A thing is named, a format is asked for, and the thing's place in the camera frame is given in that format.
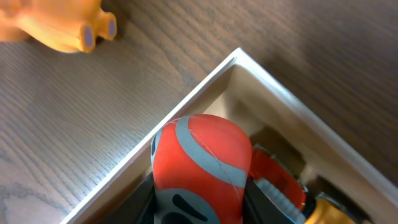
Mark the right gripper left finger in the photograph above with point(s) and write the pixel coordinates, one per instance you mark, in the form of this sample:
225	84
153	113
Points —
137	208

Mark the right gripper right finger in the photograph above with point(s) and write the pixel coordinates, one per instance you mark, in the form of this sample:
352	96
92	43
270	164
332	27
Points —
258	209

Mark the red toy fire truck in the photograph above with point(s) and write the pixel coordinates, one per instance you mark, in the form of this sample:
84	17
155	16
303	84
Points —
277	183

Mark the yellow grey toy truck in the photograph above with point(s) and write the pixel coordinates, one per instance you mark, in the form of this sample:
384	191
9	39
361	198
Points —
323	209

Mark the red ball with face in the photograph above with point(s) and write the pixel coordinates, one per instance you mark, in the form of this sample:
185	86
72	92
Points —
200	164

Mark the orange toy dinosaur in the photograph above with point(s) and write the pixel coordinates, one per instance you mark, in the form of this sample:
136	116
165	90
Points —
64	25

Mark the white cardboard box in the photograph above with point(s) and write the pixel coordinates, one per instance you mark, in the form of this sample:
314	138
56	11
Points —
240	90

